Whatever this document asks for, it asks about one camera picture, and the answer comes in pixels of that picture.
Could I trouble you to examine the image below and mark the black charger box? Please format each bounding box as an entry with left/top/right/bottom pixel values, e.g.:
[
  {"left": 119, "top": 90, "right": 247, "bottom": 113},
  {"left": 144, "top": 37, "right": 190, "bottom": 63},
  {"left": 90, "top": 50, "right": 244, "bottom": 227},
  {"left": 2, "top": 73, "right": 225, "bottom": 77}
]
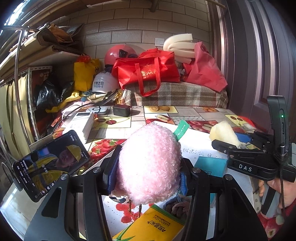
[{"left": 113, "top": 104, "right": 130, "bottom": 117}]

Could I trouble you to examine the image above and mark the white helmet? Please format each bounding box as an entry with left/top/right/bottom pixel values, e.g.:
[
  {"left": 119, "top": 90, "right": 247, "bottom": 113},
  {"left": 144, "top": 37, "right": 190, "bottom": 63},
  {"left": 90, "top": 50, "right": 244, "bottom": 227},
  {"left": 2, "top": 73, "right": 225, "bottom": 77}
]
[{"left": 92, "top": 71, "right": 120, "bottom": 94}]

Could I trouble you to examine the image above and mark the metal shelf rack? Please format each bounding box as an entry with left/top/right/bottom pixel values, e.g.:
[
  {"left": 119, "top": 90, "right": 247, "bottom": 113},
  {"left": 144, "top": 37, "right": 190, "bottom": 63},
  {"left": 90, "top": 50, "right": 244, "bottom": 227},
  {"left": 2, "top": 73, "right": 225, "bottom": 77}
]
[{"left": 1, "top": 26, "right": 54, "bottom": 160}]

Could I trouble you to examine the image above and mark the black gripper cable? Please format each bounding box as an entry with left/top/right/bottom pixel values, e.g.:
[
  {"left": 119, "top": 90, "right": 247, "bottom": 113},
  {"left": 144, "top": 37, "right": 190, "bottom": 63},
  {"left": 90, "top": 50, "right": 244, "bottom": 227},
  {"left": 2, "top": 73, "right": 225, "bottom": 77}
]
[{"left": 277, "top": 143, "right": 287, "bottom": 216}]

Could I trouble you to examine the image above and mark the smartphone with video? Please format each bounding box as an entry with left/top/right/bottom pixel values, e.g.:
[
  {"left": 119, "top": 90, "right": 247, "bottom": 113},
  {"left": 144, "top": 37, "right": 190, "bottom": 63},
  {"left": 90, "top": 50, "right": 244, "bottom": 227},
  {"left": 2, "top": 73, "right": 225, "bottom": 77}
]
[{"left": 13, "top": 130, "right": 90, "bottom": 202}]

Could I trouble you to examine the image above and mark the cream foam roll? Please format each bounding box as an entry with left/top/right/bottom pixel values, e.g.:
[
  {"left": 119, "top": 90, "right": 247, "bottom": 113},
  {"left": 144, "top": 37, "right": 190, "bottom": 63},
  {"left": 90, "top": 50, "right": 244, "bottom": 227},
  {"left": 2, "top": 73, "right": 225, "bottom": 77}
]
[{"left": 163, "top": 34, "right": 195, "bottom": 64}]

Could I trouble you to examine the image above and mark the black plastic bag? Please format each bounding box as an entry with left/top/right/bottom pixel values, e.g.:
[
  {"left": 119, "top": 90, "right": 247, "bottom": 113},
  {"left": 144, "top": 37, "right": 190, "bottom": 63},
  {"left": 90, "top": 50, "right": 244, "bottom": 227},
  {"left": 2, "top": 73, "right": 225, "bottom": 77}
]
[{"left": 34, "top": 80, "right": 74, "bottom": 110}]

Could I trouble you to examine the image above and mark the fruit print tablecloth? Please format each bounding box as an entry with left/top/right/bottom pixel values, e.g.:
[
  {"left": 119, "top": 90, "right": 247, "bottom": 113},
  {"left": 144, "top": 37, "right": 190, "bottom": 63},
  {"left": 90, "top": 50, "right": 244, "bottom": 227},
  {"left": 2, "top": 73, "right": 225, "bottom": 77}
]
[{"left": 0, "top": 105, "right": 287, "bottom": 241}]

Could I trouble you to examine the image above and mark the white book stack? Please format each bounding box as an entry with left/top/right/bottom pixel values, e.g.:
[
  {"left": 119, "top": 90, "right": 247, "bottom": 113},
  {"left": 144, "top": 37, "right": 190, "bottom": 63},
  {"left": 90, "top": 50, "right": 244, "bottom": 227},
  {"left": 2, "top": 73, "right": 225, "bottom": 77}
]
[{"left": 62, "top": 112, "right": 94, "bottom": 144}]

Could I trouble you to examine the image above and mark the red paper bag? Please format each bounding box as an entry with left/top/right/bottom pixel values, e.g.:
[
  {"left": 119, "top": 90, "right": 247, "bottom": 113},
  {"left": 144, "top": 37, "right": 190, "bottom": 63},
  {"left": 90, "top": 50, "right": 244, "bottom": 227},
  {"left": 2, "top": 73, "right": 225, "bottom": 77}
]
[{"left": 183, "top": 42, "right": 227, "bottom": 92}]

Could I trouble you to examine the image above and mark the pink helmet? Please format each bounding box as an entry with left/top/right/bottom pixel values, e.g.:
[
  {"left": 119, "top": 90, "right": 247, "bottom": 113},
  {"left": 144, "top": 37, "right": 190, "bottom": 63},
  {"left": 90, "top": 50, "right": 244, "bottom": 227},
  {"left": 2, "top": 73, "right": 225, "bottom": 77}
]
[{"left": 104, "top": 44, "right": 138, "bottom": 66}]

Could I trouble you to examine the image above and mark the brown knitted rope toy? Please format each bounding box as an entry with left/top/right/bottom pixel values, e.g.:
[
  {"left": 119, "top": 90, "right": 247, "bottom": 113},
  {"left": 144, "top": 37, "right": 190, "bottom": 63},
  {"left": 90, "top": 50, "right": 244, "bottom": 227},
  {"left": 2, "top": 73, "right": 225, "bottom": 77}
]
[{"left": 163, "top": 194, "right": 191, "bottom": 220}]

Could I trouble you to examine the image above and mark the white cardboard box tray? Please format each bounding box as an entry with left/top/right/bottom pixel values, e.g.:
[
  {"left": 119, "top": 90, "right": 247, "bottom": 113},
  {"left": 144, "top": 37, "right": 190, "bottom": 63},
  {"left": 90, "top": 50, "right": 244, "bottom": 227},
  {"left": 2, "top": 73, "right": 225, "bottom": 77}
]
[{"left": 104, "top": 123, "right": 260, "bottom": 240}]

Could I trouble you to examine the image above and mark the yellow shopping bag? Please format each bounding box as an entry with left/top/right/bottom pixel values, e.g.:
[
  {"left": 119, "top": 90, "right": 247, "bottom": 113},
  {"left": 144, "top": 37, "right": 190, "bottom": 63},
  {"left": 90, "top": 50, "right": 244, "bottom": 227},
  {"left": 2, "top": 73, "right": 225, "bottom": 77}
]
[{"left": 74, "top": 54, "right": 101, "bottom": 92}]

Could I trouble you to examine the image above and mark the blue tissue pack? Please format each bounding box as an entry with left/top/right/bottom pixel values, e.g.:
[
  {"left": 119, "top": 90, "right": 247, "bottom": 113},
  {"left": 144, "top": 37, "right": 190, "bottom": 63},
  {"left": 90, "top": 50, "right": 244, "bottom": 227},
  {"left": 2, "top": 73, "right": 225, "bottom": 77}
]
[{"left": 194, "top": 156, "right": 227, "bottom": 177}]

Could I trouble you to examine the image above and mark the person's right hand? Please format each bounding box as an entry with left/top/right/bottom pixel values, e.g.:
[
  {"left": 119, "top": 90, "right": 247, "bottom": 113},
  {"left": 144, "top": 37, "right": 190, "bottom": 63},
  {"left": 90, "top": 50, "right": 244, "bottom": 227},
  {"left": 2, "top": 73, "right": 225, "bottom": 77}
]
[{"left": 257, "top": 178, "right": 296, "bottom": 209}]

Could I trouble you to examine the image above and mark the plaid cloth covered bench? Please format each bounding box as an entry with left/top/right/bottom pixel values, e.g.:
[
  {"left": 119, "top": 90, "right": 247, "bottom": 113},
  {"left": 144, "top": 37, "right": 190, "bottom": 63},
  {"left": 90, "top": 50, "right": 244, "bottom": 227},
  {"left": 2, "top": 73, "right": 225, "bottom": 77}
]
[{"left": 119, "top": 82, "right": 228, "bottom": 108}]

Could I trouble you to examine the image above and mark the pink fluffy plush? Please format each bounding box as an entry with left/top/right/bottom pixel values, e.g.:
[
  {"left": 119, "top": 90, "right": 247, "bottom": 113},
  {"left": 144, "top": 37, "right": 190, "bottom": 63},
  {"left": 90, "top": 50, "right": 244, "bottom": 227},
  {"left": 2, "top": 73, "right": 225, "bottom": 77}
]
[{"left": 112, "top": 121, "right": 189, "bottom": 205}]

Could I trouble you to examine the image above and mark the red tote bag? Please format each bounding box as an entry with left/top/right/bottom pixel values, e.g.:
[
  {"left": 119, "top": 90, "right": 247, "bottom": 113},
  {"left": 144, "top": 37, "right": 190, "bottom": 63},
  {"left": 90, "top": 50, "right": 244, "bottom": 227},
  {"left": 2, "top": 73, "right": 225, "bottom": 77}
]
[{"left": 111, "top": 48, "right": 180, "bottom": 97}]

